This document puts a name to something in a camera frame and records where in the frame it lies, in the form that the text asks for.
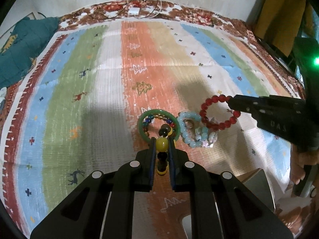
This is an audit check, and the red bead bracelet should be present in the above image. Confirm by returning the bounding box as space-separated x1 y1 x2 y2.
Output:
199 94 242 131

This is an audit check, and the white shell bead bracelet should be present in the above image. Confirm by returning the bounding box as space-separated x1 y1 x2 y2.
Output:
195 115 220 148

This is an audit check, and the light blue bead bracelet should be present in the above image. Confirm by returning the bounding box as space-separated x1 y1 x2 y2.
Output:
177 111 209 148

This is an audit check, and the green jade bangle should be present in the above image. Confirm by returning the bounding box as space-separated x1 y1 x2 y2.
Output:
137 109 181 143

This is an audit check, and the yellow and brown bead bracelet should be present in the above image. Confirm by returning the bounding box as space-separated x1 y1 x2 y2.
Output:
154 122 175 176

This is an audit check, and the multicolour glass bead bracelet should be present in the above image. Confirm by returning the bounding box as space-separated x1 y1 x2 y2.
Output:
142 113 176 140

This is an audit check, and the right hand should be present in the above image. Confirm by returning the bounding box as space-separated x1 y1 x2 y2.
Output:
290 144 318 184

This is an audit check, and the yellow curtain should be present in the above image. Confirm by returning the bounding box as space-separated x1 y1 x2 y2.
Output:
253 0 306 57

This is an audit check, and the striped colourful cloth mat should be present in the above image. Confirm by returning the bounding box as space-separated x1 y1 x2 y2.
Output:
0 19 300 239

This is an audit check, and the white charger on bed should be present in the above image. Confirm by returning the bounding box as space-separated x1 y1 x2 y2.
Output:
128 7 140 16

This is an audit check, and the teal pillow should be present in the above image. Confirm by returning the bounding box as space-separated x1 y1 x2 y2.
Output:
1 17 60 87

